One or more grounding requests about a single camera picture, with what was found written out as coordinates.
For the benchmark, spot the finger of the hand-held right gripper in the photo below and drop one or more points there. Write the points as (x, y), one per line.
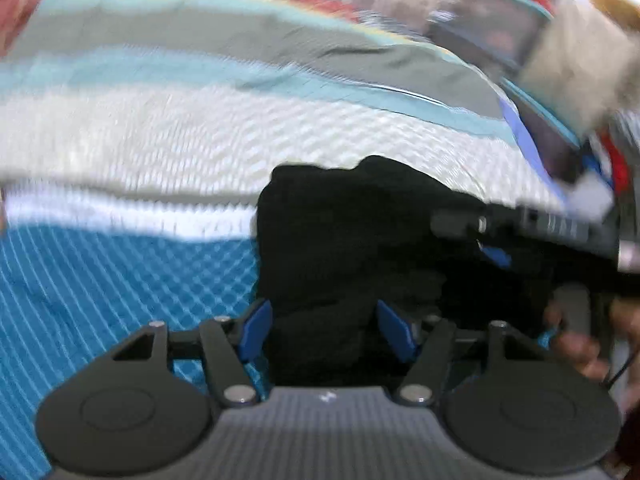
(465, 224)
(495, 255)

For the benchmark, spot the striped blanket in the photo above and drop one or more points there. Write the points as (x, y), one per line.
(150, 135)

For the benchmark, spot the black pants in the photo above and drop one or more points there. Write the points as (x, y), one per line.
(340, 240)

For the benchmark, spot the blue cloth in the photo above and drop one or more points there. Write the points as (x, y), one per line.
(597, 170)

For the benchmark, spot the person's right hand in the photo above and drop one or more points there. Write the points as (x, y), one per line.
(580, 350)

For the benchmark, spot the white box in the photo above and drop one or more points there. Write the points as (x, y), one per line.
(590, 197)

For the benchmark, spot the beige fabric bag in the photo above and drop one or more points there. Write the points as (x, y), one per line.
(580, 60)

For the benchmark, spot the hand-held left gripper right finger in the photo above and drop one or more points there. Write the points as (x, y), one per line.
(397, 332)

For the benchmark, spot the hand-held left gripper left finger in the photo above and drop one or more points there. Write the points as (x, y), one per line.
(255, 330)

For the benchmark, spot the red cloth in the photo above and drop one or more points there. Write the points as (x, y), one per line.
(620, 165)

